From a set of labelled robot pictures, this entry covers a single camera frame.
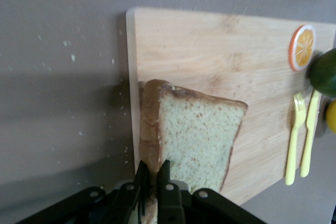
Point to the thin bread slice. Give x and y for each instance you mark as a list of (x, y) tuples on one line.
[(197, 134)]

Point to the green avocado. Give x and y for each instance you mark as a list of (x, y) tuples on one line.
[(324, 74)]

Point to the yellow plastic fork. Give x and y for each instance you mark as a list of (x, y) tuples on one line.
[(295, 134)]

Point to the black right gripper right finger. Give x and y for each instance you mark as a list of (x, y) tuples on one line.
[(168, 200)]

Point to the wooden cutting board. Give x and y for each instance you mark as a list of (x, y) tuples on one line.
[(210, 51)]

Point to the orange slice toy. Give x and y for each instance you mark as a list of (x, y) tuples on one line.
[(303, 48)]

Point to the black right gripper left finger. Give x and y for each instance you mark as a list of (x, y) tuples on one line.
[(131, 197)]

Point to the yellow lemon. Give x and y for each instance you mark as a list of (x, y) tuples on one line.
[(332, 116)]

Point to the yellow plastic knife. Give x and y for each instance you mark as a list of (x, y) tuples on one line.
[(309, 134)]

